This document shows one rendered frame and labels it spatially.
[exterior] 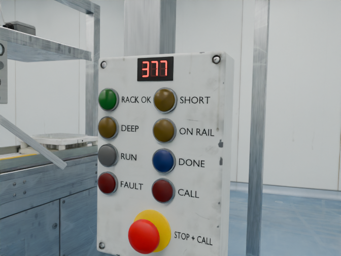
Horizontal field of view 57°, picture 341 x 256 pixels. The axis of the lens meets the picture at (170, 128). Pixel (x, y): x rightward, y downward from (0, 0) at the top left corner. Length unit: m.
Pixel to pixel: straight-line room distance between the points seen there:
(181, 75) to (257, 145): 1.18
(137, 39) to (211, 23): 3.86
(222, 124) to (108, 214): 0.19
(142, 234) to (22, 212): 0.94
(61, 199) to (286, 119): 3.18
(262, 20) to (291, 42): 2.63
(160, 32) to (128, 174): 0.20
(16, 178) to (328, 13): 3.82
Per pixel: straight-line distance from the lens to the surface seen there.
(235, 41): 4.21
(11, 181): 1.16
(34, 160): 1.21
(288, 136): 4.11
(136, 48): 0.47
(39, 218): 1.35
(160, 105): 0.37
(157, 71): 0.38
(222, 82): 0.35
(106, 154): 0.41
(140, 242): 0.38
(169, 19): 0.49
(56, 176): 1.30
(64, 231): 1.47
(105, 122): 0.41
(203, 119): 0.36
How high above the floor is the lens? 1.01
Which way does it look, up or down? 3 degrees down
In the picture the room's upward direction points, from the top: 1 degrees clockwise
